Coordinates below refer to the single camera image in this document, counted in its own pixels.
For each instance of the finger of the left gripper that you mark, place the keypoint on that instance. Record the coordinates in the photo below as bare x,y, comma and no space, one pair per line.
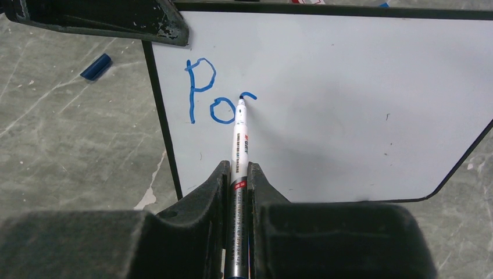
155,21

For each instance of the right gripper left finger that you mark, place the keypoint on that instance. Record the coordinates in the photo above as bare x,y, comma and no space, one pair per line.
183,241

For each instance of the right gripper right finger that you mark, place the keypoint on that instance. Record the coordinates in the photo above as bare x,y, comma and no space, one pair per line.
332,240

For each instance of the blue white marker pen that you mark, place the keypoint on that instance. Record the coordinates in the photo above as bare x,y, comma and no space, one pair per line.
236,258

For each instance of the blue marker cap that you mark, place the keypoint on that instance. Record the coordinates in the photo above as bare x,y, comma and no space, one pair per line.
97,68

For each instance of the white whiteboard black frame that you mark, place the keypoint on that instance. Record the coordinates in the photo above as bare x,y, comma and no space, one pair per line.
345,103

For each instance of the red white small box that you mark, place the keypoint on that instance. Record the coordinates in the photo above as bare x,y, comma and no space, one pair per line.
310,2

